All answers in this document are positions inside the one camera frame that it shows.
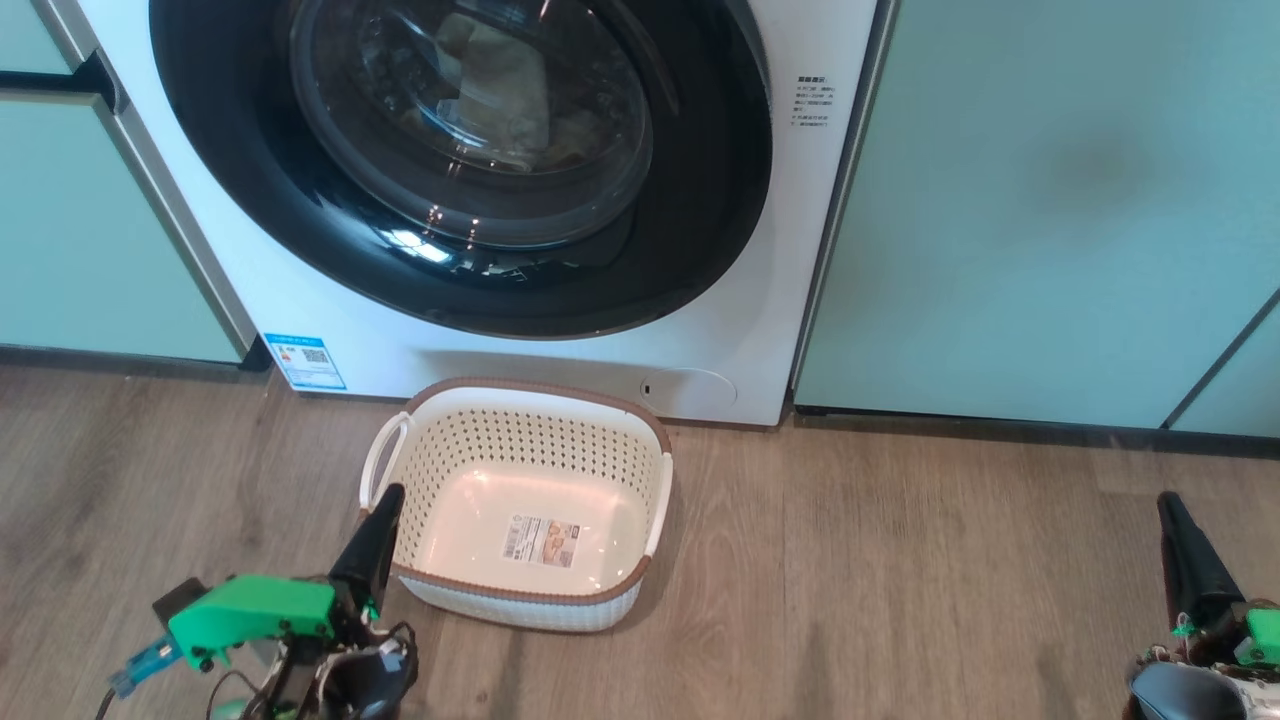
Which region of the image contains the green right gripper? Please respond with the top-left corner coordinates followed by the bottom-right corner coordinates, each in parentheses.
top-left (1156, 490), bottom-right (1280, 667)

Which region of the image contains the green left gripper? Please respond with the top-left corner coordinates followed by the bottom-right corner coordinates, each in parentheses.
top-left (165, 483), bottom-right (407, 674)

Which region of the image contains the cream yellow garment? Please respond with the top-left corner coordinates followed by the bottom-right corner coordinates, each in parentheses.
top-left (428, 12), bottom-right (603, 173)

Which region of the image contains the basket product label sticker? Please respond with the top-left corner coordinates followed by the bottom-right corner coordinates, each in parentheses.
top-left (501, 514), bottom-right (582, 570)

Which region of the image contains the white perforated laundry basket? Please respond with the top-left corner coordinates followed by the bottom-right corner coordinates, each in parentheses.
top-left (357, 377), bottom-right (677, 634)

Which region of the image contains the white front-load washing machine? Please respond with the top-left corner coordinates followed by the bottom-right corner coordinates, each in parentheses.
top-left (75, 0), bottom-right (898, 430)

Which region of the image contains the blue energy label sticker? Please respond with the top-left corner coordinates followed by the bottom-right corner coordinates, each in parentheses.
top-left (262, 332), bottom-right (348, 392)

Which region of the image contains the round drain filter cover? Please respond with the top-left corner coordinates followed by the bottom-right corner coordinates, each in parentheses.
top-left (639, 367), bottom-right (739, 422)

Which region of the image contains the wide pale green cabinet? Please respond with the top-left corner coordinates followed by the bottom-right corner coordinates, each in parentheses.
top-left (793, 0), bottom-right (1280, 441)

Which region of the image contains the narrow pale green cabinet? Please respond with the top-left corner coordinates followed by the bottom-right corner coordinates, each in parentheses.
top-left (0, 0), bottom-right (253, 367)

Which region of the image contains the blue cable connector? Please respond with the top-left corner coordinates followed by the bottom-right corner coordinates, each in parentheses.
top-left (107, 634), bottom-right (184, 700)

